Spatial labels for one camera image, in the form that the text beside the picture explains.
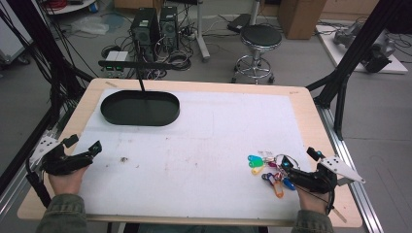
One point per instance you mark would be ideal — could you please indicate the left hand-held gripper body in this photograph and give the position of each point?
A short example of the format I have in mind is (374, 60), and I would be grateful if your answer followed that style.
(56, 161)

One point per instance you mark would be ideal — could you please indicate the clear plastic bag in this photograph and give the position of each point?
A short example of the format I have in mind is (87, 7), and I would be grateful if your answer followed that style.
(90, 26)

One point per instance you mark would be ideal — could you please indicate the device with green lights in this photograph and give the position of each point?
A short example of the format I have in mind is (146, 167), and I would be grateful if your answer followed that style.
(114, 71)

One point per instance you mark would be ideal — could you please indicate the round white table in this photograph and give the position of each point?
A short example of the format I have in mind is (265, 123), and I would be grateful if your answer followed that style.
(69, 7)

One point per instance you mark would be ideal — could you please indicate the person's right hand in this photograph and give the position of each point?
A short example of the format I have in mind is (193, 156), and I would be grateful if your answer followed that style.
(311, 202)

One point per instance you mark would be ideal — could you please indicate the black bar on thin stand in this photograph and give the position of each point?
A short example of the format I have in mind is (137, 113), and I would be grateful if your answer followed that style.
(136, 64)

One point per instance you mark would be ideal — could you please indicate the white box devices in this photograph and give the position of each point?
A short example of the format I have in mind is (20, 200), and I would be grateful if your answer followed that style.
(116, 56)

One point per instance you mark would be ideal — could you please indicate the black round stool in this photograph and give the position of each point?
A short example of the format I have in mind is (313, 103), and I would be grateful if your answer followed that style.
(260, 37)

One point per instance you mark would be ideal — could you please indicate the black machine part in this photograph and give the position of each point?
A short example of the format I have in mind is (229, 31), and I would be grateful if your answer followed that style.
(375, 61)

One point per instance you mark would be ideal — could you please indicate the aluminium table rail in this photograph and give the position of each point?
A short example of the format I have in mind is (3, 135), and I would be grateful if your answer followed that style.
(353, 181)

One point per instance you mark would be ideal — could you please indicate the grey machine part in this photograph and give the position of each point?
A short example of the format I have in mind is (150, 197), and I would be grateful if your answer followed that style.
(348, 35)

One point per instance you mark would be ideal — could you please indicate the wooden table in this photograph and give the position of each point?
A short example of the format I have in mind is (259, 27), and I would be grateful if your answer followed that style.
(324, 129)

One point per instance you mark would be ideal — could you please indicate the black computer tower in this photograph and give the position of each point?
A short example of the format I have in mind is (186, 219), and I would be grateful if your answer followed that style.
(169, 27)
(144, 30)

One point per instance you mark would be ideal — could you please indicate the white floor board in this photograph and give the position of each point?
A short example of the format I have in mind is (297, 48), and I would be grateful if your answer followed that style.
(393, 64)

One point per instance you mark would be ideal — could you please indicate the grey metal table leg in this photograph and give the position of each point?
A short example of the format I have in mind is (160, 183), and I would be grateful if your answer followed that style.
(201, 32)

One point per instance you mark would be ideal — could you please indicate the brown cardboard box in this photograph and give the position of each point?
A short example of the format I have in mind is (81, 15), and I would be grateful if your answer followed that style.
(299, 17)

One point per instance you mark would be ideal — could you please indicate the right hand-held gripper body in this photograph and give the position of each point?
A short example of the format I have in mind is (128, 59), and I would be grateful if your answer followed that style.
(319, 179)

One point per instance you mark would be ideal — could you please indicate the person's left hand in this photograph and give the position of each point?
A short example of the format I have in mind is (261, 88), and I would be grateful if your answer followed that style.
(66, 183)

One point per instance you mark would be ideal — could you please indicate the white table mat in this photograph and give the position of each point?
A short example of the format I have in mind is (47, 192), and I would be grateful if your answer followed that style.
(194, 155)

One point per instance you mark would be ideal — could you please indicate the black oval tray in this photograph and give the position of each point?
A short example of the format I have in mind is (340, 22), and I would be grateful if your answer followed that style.
(140, 110)

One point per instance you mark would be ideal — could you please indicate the black metal frame stand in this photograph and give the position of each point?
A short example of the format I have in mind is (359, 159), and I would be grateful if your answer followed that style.
(354, 55)
(48, 58)

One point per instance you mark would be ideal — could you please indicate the flat black case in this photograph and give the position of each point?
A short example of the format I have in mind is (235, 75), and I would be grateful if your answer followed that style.
(238, 22)

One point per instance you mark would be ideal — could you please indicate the key bunch with coloured tags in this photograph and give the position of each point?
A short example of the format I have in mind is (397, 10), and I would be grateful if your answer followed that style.
(275, 170)

